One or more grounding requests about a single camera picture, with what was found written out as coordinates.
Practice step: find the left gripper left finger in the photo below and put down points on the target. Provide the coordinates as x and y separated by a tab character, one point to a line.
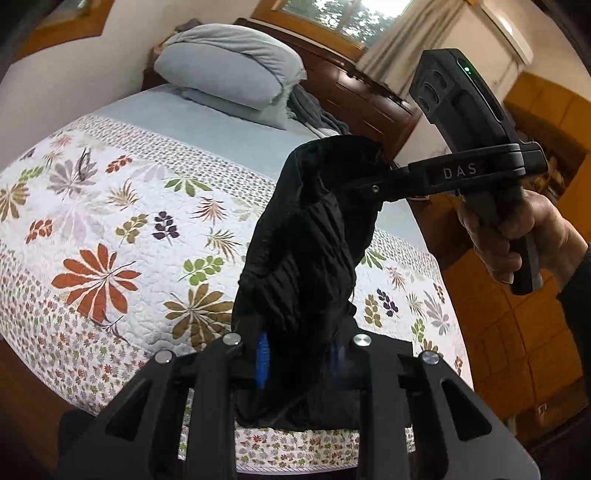
175	419

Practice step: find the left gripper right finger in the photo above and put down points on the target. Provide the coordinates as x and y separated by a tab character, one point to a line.
418	418

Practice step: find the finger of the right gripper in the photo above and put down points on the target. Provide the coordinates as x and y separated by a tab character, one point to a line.
391	183

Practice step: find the black pants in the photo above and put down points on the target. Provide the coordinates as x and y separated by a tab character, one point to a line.
298	279

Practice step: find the dark sleeved right forearm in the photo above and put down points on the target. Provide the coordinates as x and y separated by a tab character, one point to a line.
575	299

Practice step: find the dark wooden headboard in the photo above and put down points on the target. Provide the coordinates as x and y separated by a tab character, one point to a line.
369	108

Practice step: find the grey folded blanket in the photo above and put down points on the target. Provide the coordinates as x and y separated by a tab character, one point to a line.
306	109

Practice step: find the beige curtain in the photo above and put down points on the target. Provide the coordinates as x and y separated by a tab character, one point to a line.
392	61

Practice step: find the light blue bed sheet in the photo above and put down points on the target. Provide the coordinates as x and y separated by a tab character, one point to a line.
163	110

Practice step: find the wooden framed window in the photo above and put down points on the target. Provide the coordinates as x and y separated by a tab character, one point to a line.
347	27

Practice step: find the floral quilted bedspread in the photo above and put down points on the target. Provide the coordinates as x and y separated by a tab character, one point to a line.
117	242

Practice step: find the light blue pillow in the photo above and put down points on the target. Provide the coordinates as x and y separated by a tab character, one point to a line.
237	70

